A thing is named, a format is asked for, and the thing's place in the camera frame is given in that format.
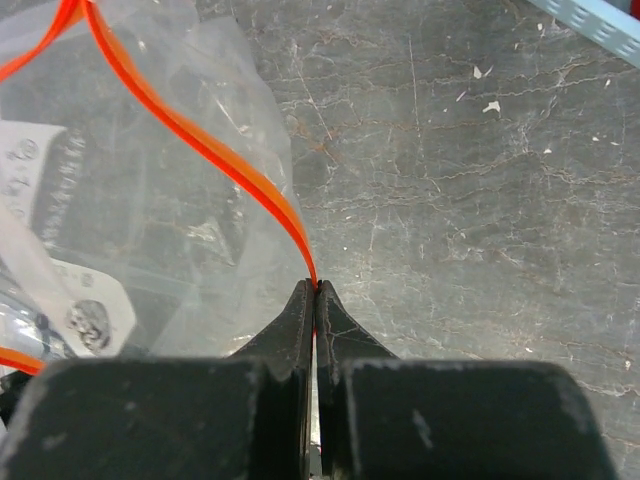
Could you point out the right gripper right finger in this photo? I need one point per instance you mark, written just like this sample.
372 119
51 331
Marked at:
382 417

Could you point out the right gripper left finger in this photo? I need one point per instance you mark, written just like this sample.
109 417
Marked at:
245 416

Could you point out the clear zip top bag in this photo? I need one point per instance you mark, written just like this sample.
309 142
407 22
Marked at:
147 202

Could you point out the light blue plastic basket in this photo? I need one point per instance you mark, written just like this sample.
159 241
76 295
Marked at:
609 24

